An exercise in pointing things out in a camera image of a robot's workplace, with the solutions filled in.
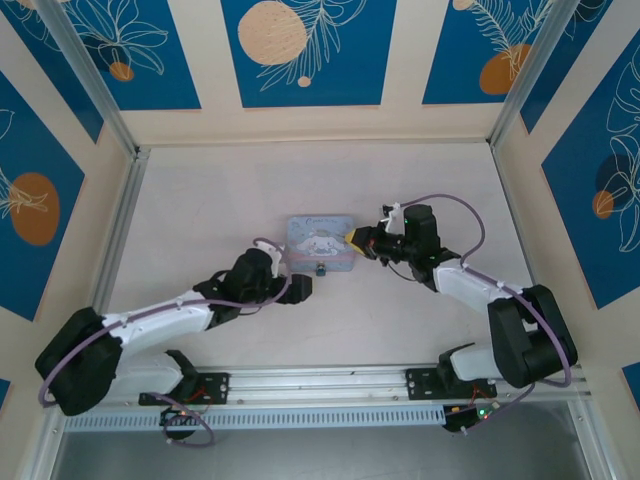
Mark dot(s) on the blue cartoon dog tin box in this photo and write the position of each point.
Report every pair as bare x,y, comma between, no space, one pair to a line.
320,240

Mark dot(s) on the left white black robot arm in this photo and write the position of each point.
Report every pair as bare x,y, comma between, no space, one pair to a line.
150,320

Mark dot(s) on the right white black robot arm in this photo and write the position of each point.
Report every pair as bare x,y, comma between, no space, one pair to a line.
525,330

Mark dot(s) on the grey metal lower shelf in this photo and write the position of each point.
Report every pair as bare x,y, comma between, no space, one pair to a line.
320,455

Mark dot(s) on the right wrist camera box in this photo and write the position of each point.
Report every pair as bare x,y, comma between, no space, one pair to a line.
390,216

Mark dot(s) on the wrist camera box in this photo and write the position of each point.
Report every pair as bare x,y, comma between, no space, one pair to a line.
390,216
274,252

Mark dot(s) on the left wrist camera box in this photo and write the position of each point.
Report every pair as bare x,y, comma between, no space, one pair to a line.
274,252

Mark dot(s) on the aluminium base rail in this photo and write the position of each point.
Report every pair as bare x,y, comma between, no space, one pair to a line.
320,385

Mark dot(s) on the aluminium table side rail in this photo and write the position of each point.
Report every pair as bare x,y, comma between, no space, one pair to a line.
520,230
122,220

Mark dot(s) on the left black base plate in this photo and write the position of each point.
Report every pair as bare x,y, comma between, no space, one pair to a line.
215,387

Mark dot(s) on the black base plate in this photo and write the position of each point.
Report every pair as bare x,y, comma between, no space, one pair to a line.
422,382
215,387

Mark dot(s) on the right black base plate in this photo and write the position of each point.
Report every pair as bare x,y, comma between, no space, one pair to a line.
422,382

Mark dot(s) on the blue floral wall panel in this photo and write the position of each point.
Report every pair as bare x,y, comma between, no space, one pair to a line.
595,200
310,50
145,55
480,50
35,200

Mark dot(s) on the aluminium frame post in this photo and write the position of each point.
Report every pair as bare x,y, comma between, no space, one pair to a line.
90,75
540,65

